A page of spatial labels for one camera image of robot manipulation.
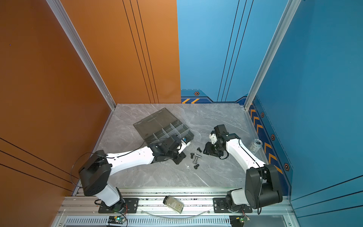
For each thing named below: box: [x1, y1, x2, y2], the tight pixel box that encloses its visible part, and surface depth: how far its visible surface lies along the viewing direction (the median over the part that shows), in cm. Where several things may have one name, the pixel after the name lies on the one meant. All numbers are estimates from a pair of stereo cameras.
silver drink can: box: [248, 138, 263, 155], surface depth 84 cm
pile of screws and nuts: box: [190, 152, 202, 170], surface depth 92 cm
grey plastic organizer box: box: [132, 107, 195, 146], surface depth 108 cm
